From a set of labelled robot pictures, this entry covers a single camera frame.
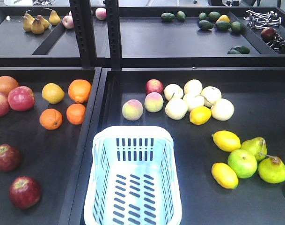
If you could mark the yellow lemon lower right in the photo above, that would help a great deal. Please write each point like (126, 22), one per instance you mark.
(224, 175)

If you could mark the green apple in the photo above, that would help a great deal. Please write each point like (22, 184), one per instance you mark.
(243, 163)

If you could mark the pink red apple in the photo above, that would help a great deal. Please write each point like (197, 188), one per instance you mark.
(21, 98)

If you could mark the yellow round fruit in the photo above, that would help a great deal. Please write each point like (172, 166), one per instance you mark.
(52, 93)

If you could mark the green pear upper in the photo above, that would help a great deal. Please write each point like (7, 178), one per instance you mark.
(257, 147)

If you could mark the green pear lower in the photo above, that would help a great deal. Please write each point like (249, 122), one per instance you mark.
(271, 169)

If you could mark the red apple behind peaches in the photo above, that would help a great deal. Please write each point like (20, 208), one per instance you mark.
(154, 85)

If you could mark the dark red apple upper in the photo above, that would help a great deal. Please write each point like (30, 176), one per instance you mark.
(10, 158)

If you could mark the yellow lemon by pears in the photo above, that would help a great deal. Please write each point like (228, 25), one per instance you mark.
(200, 115)

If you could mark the dark red apple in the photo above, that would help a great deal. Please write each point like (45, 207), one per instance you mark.
(10, 158)
(25, 192)

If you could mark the large orange right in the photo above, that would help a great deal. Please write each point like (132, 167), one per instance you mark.
(79, 90)

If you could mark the small orange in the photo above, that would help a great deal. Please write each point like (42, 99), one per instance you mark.
(75, 113)
(51, 119)

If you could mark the small orange left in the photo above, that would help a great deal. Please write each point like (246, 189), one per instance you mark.
(51, 119)

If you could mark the large orange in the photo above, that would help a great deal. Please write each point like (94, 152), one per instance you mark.
(7, 83)
(79, 90)

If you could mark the small orange right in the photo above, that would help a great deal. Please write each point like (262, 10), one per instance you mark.
(75, 113)

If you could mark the peach left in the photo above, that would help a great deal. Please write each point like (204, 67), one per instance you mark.
(132, 110)

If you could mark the yellow lemon upper right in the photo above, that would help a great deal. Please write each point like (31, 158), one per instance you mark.
(226, 140)

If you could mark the dark red apple front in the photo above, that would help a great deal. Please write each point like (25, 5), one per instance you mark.
(25, 192)

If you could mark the green pear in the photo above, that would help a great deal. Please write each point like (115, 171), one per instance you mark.
(271, 169)
(257, 147)

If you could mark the light blue plastic basket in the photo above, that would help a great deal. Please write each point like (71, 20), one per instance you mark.
(133, 178)

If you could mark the large orange back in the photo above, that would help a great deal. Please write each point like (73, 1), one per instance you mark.
(7, 83)

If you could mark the peach right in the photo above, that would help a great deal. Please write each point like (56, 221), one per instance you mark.
(153, 102)

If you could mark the peach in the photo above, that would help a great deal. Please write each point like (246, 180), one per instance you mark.
(132, 110)
(153, 102)

